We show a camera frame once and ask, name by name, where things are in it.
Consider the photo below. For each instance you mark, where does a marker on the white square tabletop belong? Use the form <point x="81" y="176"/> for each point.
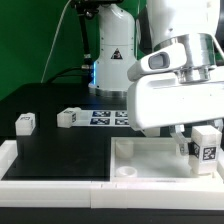
<point x="141" y="159"/>

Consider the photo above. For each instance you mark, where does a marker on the white U-shaped obstacle fence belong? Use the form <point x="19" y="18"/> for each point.
<point x="94" y="194"/>

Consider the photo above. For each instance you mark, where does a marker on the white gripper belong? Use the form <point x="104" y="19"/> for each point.
<point x="160" y="100"/>

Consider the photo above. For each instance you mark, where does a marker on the marker tag sheet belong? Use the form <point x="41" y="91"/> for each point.
<point x="102" y="118"/>

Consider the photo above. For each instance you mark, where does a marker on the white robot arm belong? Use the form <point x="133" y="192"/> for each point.
<point x="125" y="40"/>

